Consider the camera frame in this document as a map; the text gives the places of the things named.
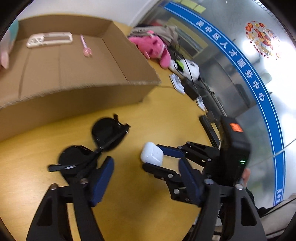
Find grey patterned cloth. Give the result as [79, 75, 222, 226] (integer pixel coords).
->
[129, 24, 178, 45]

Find pink transparent pen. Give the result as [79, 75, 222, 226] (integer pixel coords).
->
[80, 35, 92, 57]

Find brown cardboard box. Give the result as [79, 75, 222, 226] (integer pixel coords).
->
[1, 15, 161, 140]

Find black power adapter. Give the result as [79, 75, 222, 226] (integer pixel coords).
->
[181, 78, 199, 100]

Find white plush toy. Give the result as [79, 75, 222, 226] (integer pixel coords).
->
[169, 59, 200, 81]

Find white earbuds case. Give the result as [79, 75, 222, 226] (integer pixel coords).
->
[140, 142, 164, 166]

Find black phone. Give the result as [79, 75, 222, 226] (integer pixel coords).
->
[199, 115, 220, 148]

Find pastel plush toy green hair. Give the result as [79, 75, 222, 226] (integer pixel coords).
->
[1, 19, 19, 69]

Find pink plush toy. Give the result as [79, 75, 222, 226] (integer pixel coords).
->
[128, 31, 171, 69]

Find clear phone case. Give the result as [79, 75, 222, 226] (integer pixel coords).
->
[26, 32, 73, 49]

